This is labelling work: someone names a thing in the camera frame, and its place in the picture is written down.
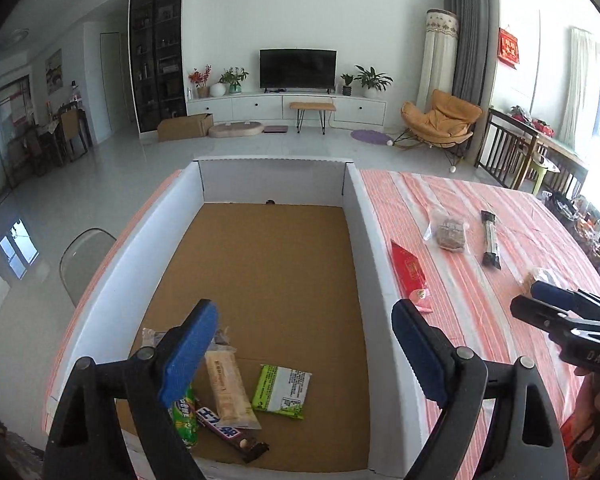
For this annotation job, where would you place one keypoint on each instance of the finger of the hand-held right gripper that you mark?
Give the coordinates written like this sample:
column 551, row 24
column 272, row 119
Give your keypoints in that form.
column 535, row 310
column 550, row 291

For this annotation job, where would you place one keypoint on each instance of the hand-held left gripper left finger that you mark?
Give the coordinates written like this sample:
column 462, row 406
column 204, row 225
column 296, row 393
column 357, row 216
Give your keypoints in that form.
column 190, row 355

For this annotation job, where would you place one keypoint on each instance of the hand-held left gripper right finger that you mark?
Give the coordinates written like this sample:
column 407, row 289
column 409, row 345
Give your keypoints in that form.
column 420, row 355

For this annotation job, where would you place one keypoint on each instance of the clear packet of yellow bread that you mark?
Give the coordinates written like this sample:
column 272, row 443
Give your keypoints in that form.
column 545, row 276

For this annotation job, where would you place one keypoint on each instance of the clear dark wafer packet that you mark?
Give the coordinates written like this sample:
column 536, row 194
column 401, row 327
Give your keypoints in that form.
column 150, row 337

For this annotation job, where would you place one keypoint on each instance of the cream rice cracker packet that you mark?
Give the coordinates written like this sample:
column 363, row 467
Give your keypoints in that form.
column 227, row 390

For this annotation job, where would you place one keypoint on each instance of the green sausage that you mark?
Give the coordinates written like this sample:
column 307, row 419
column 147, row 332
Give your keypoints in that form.
column 185, row 425

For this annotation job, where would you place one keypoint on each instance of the brown chocolate bar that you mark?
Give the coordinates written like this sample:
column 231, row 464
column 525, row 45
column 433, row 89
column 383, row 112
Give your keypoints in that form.
column 230, row 432

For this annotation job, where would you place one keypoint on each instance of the red snack packet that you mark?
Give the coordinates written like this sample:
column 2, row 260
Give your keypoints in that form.
column 407, row 267

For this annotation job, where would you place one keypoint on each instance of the green and white packet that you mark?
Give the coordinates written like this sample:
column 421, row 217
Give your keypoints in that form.
column 282, row 392

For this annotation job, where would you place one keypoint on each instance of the white cardboard box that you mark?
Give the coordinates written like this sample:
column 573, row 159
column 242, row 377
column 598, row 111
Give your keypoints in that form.
column 280, row 285

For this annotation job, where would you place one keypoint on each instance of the row of cluttered small goods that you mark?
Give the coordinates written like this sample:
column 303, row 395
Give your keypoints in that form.
column 590, row 225

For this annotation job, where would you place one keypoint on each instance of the black stick packet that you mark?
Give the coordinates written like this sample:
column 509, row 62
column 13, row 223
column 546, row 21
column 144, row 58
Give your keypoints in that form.
column 490, row 240

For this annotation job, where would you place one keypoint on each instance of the clear packet of brown cake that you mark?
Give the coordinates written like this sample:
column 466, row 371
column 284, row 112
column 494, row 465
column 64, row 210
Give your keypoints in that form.
column 450, row 232

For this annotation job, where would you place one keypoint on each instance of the light green stool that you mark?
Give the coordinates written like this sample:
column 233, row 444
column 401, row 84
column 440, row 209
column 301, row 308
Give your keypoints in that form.
column 535, row 170

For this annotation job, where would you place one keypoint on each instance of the wooden side table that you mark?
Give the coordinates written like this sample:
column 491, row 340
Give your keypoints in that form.
column 565, row 155

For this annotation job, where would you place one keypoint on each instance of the clear plastic chair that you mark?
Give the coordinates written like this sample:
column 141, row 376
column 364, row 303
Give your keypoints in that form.
column 87, row 260

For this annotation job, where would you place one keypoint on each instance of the dark wooden chair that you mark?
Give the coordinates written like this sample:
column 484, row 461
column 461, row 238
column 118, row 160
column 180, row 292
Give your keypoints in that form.
column 500, row 145

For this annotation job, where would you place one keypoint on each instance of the orange lounge chair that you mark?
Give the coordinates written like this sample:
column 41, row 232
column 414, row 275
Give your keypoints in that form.
column 440, row 117

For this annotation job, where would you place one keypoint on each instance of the white curtain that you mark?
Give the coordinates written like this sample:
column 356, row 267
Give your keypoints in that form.
column 580, row 85

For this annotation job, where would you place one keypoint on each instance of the purple round mat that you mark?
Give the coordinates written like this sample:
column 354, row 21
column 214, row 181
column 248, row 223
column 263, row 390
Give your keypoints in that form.
column 369, row 136

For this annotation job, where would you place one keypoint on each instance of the brown cardboard box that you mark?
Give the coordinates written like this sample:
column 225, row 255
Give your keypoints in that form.
column 185, row 127

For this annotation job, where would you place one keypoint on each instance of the beige floor cushion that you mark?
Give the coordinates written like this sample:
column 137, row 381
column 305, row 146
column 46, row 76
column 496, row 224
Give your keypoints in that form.
column 235, row 130

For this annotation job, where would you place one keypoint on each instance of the purple floor scale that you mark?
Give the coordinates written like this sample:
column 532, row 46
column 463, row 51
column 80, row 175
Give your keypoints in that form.
column 275, row 129

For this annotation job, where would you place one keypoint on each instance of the wooden dining chair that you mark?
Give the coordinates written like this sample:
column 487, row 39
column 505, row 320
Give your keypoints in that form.
column 75, row 130

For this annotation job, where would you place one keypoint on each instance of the covered standing air conditioner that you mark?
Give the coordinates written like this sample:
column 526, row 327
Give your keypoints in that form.
column 437, row 60

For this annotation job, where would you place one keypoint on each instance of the white television cabinet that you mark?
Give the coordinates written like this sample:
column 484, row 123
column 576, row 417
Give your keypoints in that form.
column 260, row 106

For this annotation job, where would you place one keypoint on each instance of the dining table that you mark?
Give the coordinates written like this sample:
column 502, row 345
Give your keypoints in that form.
column 32, row 145

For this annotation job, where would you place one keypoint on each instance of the grey curtain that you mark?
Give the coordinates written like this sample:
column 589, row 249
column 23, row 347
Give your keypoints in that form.
column 470, row 40

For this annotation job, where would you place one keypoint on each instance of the white round vase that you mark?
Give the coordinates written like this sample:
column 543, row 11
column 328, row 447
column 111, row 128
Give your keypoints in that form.
column 217, row 90

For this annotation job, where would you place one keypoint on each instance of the small wooden bench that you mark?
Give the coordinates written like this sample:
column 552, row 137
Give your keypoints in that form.
column 311, row 106

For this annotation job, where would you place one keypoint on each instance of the red flowers in vase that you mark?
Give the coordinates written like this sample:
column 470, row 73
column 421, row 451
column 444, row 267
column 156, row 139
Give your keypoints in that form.
column 200, row 82

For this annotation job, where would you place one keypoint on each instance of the large leafy potted plant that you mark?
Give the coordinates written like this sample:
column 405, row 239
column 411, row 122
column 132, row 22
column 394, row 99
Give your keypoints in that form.
column 372, row 80

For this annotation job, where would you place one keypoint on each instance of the green plant in glass vase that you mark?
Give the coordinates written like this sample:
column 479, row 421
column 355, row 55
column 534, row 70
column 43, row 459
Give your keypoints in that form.
column 233, row 80

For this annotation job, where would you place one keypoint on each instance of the small potted plant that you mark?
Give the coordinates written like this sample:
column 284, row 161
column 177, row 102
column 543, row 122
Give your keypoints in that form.
column 347, row 85

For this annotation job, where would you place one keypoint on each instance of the white door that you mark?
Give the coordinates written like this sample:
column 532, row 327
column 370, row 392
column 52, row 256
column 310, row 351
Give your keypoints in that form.
column 111, row 85

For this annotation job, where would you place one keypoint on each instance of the dark glass display cabinet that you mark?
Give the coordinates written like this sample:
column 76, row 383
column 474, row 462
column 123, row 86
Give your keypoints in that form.
column 157, row 50

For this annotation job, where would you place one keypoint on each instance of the black television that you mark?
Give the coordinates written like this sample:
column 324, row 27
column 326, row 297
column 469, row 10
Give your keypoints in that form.
column 297, row 67

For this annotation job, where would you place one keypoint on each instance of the red wall hanging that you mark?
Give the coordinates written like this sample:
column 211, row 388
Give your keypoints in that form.
column 508, row 47

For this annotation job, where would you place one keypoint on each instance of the framed wall picture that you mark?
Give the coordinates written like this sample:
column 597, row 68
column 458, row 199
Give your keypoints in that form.
column 54, row 70

